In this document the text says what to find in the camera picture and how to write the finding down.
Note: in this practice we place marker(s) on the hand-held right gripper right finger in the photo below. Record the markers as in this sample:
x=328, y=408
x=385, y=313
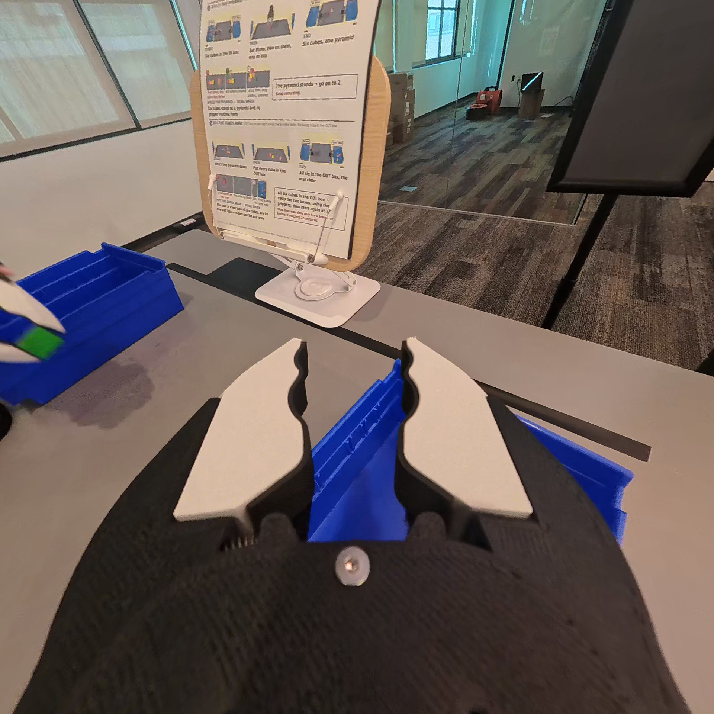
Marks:
x=463, y=446

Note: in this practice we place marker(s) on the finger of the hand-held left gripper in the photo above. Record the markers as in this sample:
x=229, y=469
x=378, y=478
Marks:
x=14, y=353
x=25, y=307

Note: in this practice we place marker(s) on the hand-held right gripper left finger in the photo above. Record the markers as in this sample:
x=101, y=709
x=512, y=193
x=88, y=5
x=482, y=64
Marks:
x=245, y=446

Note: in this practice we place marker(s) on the green wooden cube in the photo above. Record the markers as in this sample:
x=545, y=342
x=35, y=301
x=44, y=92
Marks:
x=40, y=341

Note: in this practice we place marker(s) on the blue plastic storage bin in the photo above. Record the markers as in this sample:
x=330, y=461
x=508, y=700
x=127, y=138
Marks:
x=357, y=474
x=122, y=301

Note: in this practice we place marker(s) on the printed instruction sheet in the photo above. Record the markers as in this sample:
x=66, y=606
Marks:
x=290, y=122

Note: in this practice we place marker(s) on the red floor fan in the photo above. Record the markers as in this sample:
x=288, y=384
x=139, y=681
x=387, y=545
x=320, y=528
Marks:
x=486, y=103

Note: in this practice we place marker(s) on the stacked cardboard boxes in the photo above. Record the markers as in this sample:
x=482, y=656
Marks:
x=401, y=106

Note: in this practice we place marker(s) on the black framed floor sign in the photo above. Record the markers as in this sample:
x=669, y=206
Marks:
x=641, y=100

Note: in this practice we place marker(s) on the glass window white frame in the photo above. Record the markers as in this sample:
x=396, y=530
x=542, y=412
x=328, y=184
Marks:
x=67, y=61

